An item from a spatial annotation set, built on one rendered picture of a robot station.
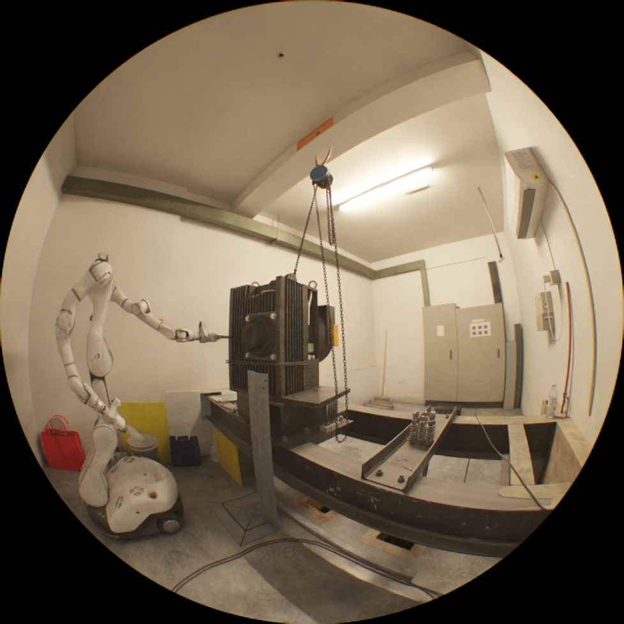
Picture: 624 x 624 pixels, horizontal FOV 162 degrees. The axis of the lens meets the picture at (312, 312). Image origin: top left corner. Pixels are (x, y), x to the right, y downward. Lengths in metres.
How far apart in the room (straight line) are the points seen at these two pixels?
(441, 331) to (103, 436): 4.12
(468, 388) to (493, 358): 0.63
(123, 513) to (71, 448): 1.05
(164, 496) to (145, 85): 2.62
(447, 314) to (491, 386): 1.41
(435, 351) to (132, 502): 4.02
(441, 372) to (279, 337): 3.11
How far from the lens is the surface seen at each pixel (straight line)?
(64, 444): 2.41
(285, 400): 1.27
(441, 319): 3.86
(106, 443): 1.42
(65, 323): 1.16
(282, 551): 1.50
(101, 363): 1.31
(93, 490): 1.59
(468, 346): 3.79
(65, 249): 2.49
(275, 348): 1.26
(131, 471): 1.77
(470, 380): 3.85
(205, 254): 2.51
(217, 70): 1.84
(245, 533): 1.60
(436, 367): 3.91
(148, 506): 1.45
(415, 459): 1.09
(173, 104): 2.06
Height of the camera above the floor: 1.21
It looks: 8 degrees up
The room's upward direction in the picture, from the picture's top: 1 degrees counter-clockwise
